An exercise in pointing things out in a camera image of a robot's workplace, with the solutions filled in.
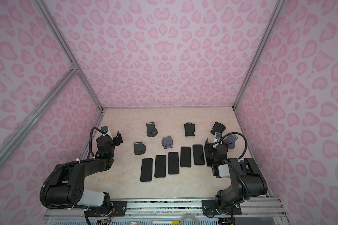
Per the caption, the black folding stand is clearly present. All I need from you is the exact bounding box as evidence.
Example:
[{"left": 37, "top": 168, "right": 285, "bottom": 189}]
[
  {"left": 184, "top": 122, "right": 195, "bottom": 137},
  {"left": 210, "top": 122, "right": 226, "bottom": 135}
]

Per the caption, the silver-edged black phone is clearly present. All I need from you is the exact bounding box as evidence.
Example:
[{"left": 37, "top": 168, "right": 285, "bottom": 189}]
[{"left": 168, "top": 152, "right": 179, "bottom": 174}]

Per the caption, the grey round stand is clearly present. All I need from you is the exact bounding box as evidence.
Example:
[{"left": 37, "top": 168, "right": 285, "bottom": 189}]
[{"left": 223, "top": 134, "right": 238, "bottom": 150}]

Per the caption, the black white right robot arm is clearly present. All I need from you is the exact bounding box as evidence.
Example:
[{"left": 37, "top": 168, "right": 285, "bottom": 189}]
[{"left": 202, "top": 140, "right": 268, "bottom": 218}]

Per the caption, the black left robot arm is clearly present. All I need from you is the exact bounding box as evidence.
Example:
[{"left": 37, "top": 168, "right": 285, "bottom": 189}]
[{"left": 39, "top": 132, "right": 123, "bottom": 217}]

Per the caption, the round stand of left phone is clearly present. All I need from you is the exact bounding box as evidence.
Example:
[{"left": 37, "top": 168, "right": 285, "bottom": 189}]
[{"left": 133, "top": 142, "right": 146, "bottom": 155}]

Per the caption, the round stand of phone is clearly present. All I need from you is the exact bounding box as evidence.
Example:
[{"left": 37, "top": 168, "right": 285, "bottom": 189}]
[
  {"left": 161, "top": 137, "right": 173, "bottom": 149},
  {"left": 146, "top": 122, "right": 158, "bottom": 137},
  {"left": 133, "top": 142, "right": 146, "bottom": 155}
]

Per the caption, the round stand of back phone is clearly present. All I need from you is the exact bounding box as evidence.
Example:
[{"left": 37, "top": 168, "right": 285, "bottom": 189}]
[{"left": 146, "top": 122, "right": 158, "bottom": 137}]

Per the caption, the round stand of centre phone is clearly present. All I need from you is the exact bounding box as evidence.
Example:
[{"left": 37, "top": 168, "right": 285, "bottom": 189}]
[{"left": 161, "top": 137, "right": 173, "bottom": 149}]

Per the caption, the clear plastic tube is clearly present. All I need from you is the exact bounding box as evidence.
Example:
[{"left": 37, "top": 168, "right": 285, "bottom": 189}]
[{"left": 179, "top": 214, "right": 200, "bottom": 225}]

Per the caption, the left corner aluminium profile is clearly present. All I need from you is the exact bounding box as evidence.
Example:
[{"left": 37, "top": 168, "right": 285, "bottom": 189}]
[{"left": 33, "top": 0, "right": 104, "bottom": 112}]

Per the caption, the corner aluminium profile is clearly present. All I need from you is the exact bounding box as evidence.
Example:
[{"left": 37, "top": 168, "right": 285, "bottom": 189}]
[
  {"left": 232, "top": 0, "right": 288, "bottom": 112},
  {"left": 33, "top": 0, "right": 104, "bottom": 112}
]

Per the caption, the yellow white marker pen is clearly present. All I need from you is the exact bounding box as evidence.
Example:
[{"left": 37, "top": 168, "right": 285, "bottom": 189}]
[{"left": 151, "top": 220, "right": 180, "bottom": 225}]

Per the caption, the left diagonal aluminium strut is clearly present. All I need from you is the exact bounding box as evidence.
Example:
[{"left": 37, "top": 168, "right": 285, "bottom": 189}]
[{"left": 0, "top": 66, "right": 78, "bottom": 170}]

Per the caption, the right corner aluminium profile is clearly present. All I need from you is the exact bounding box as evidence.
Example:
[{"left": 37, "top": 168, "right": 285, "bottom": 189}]
[{"left": 232, "top": 0, "right": 288, "bottom": 112}]

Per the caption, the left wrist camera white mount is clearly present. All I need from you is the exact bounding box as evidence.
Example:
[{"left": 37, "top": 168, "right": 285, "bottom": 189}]
[{"left": 100, "top": 126, "right": 113, "bottom": 138}]

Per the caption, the black right corrugated cable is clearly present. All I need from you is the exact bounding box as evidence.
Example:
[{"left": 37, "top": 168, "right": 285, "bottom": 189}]
[{"left": 219, "top": 132, "right": 251, "bottom": 197}]

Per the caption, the black corrugated cable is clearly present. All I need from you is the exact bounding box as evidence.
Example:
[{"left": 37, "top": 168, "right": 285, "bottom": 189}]
[
  {"left": 219, "top": 132, "right": 251, "bottom": 197},
  {"left": 39, "top": 127, "right": 105, "bottom": 209}
]

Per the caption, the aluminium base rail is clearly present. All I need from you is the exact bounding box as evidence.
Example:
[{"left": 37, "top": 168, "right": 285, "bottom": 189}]
[{"left": 42, "top": 196, "right": 288, "bottom": 225}]

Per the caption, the black left corrugated cable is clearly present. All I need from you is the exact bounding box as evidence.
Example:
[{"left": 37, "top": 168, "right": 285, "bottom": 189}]
[{"left": 39, "top": 127, "right": 105, "bottom": 209}]

